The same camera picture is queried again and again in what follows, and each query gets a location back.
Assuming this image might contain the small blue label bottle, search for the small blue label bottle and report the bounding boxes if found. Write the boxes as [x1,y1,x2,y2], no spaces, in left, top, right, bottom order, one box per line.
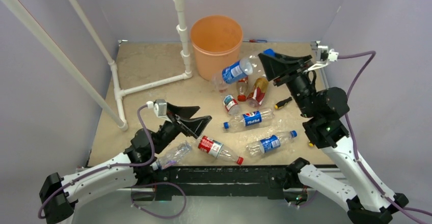
[246,130,298,157]

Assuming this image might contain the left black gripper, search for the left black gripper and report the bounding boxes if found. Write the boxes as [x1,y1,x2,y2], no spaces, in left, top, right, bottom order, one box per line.
[152,103,210,155]

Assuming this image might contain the yellow tea bottle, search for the yellow tea bottle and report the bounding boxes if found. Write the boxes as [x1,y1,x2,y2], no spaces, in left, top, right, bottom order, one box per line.
[246,75,269,107]

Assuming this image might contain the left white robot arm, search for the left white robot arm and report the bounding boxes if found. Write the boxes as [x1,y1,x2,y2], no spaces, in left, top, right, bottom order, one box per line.
[38,99,212,223]

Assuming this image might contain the orange plastic bin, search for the orange plastic bin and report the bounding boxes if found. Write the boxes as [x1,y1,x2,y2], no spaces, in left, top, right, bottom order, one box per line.
[190,15,244,81]

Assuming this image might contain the white PVC pipe frame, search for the white PVC pipe frame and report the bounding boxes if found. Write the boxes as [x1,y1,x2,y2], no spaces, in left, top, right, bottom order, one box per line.
[1,0,192,131]

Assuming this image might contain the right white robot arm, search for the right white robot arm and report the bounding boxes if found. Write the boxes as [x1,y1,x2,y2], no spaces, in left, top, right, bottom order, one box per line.
[259,50,409,223]

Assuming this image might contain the crushed clear bottle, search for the crushed clear bottle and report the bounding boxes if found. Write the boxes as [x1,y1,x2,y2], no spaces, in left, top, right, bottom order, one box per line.
[150,141,192,171]

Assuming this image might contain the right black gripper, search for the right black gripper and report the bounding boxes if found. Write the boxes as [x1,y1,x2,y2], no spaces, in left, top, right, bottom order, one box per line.
[259,50,315,117]

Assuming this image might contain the small red label bottle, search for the small red label bottle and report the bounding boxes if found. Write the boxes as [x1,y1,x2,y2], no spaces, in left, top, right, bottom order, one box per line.
[223,95,240,116]

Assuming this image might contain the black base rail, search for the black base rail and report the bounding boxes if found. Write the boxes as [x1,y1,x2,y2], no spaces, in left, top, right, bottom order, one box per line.
[135,165,304,201]

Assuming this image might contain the large Pepsi bottle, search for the large Pepsi bottle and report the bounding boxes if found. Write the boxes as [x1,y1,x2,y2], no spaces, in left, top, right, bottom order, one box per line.
[223,108,275,133]

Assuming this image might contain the metal side rail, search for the metal side rail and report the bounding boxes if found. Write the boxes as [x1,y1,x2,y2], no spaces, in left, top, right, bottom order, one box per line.
[310,41,330,92]

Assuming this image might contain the purple cable loop front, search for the purple cable loop front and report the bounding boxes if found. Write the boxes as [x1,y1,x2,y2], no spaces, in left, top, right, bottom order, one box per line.
[130,181,187,220]

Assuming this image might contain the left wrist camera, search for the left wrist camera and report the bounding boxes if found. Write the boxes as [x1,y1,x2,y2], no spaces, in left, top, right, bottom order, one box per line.
[146,99,170,121]

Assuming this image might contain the small red cap bottle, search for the small red cap bottle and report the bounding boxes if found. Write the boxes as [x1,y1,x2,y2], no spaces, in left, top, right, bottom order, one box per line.
[236,76,249,102]

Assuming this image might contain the red label cola bottle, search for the red label cola bottle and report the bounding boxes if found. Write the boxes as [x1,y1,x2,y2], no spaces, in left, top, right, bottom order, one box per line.
[195,135,244,165]

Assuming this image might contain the blue label water bottle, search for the blue label water bottle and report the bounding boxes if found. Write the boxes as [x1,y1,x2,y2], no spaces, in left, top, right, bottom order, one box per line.
[211,48,276,93]

